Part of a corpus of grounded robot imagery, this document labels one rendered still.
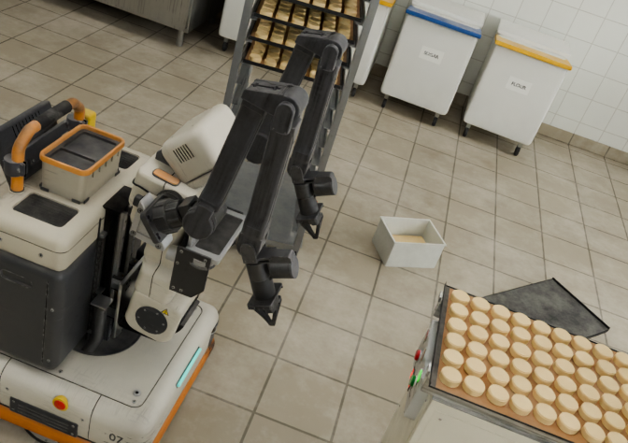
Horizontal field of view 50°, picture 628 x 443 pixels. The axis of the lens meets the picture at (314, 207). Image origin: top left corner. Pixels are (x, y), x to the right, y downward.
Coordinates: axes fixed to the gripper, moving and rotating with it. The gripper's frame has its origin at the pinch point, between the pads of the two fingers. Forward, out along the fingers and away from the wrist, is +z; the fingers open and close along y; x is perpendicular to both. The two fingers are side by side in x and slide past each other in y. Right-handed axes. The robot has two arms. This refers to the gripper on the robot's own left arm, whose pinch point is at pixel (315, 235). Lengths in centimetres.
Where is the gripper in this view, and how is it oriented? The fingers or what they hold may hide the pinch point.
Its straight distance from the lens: 213.1
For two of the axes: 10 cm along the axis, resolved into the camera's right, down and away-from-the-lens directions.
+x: -9.5, 0.5, 3.2
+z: 2.0, 8.7, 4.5
